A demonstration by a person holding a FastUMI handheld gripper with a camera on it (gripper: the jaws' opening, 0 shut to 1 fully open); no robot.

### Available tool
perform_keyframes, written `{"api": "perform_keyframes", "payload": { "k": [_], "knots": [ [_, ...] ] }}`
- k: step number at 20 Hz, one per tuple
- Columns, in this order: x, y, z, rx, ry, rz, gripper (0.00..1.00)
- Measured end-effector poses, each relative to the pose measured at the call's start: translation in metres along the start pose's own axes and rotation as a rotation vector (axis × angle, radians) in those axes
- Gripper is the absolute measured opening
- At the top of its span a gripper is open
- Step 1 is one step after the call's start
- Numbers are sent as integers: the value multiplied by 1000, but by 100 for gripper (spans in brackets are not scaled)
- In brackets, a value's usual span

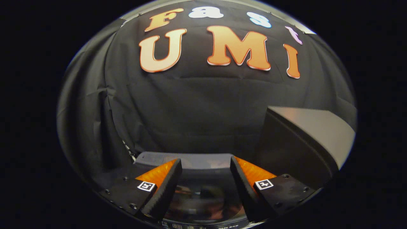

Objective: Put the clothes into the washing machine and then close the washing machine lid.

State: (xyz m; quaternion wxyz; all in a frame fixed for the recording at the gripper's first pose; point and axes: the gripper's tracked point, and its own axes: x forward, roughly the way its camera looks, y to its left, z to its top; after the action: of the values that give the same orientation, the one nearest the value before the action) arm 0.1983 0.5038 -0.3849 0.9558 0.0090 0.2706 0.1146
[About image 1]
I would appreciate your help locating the black backdrop cloth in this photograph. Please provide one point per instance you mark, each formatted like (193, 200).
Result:
(190, 105)

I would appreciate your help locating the dark washing machine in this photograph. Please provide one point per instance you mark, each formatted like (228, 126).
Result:
(197, 160)

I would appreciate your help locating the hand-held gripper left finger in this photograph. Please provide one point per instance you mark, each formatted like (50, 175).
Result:
(165, 192)

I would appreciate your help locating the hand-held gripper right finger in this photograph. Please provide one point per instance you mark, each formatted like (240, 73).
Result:
(245, 192)

